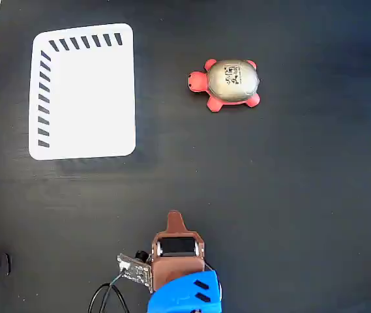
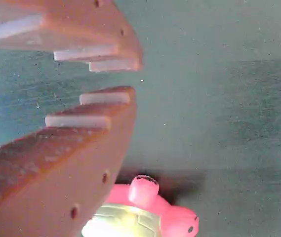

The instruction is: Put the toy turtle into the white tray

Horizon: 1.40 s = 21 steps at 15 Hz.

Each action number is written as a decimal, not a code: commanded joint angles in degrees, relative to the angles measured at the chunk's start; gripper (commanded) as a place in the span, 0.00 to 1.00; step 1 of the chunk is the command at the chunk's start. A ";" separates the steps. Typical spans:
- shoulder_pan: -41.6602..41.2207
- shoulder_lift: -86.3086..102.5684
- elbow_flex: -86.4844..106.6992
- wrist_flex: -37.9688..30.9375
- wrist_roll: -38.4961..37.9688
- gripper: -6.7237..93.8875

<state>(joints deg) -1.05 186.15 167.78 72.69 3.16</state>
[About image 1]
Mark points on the brown gripper with motor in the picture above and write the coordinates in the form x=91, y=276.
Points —
x=178, y=265

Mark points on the red turtle toy grey shell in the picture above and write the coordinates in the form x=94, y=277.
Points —
x=234, y=81

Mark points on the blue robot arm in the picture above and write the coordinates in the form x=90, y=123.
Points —
x=185, y=295

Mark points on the white tray with striped border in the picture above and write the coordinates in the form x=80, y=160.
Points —
x=90, y=98

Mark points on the camera circuit board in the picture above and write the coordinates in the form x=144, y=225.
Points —
x=136, y=272

